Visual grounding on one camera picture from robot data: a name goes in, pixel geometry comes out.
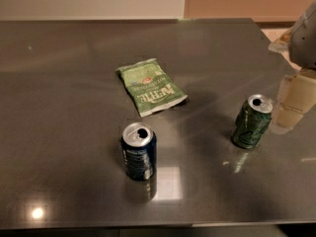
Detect blue pepsi can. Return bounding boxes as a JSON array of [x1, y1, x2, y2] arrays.
[[120, 122, 157, 181]]

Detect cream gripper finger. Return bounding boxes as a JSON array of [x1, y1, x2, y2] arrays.
[[270, 68, 316, 134], [269, 29, 292, 53]]

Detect green chip bag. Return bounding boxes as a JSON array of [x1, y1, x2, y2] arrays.
[[117, 58, 188, 118]]

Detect green soda can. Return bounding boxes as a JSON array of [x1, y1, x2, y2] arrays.
[[231, 94, 274, 149]]

